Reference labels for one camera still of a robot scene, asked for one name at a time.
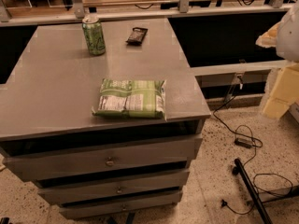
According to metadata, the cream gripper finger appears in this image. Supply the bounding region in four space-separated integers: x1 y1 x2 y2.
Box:
255 22 279 49

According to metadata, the green soda can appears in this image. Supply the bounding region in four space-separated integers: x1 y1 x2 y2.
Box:
82 13 106 55

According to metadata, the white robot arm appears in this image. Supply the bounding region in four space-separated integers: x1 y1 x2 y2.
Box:
256 1 299 63

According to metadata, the green jalapeno chip bag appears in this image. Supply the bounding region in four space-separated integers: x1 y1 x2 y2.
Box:
92 78 166 119

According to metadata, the dark snack bar wrapper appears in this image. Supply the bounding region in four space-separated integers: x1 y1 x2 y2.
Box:
126 27 148 46

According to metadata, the black stand leg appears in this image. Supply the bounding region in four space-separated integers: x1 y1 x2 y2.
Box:
233 159 273 224

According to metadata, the bottom grey drawer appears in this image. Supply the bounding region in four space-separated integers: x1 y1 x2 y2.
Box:
59 189 182 219

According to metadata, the grey drawer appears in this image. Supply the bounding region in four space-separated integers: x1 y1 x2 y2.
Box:
38 169 190 204
4 134 202 182
59 189 182 219

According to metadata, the grey metal railing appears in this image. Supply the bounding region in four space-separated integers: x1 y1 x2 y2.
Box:
0 0 291 27

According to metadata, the top grey drawer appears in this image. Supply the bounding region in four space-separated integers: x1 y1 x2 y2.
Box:
4 134 202 182

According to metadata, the grey drawer cabinet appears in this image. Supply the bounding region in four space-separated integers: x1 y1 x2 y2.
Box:
0 18 212 220

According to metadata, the middle grey drawer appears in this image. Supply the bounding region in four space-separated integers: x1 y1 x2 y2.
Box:
38 169 190 204

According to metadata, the black floor cable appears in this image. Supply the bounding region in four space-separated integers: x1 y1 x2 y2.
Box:
212 93 294 216

